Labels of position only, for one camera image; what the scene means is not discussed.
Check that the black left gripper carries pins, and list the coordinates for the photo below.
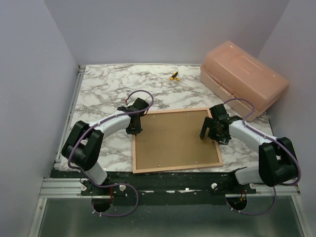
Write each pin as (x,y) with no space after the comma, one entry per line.
(137,131)

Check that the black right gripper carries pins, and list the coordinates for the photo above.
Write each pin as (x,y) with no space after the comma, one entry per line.
(222,139)

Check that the pink wooden picture frame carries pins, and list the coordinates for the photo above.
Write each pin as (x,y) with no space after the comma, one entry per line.
(138,170)

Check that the brown frame backing board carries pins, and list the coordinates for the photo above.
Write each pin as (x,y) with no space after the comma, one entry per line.
(172,140)

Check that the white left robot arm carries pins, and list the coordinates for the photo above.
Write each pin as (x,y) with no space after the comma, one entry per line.
(83,145)

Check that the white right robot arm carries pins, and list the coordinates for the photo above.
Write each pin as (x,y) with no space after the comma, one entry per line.
(277,162)

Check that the pink translucent plastic box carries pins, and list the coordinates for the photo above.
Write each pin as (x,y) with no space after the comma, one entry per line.
(246,84)

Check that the yellow black T-handle hex key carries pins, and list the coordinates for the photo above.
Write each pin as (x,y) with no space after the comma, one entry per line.
(180,81)

